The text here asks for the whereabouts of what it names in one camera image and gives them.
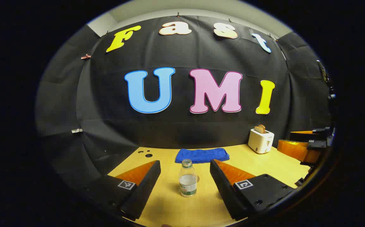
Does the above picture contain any black backdrop cloth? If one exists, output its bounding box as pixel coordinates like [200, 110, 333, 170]
[36, 15, 337, 189]

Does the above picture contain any folded blue towel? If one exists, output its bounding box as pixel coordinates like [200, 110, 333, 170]
[175, 148, 230, 164]

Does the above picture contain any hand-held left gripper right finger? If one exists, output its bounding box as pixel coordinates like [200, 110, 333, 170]
[210, 159, 296, 221]

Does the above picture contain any clear plastic water bottle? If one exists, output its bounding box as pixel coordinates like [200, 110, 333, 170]
[179, 159, 198, 198]

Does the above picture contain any white toaster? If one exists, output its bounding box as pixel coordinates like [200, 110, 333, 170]
[248, 128, 275, 154]

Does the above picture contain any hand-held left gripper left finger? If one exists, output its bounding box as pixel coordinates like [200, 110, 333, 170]
[85, 160, 162, 221]

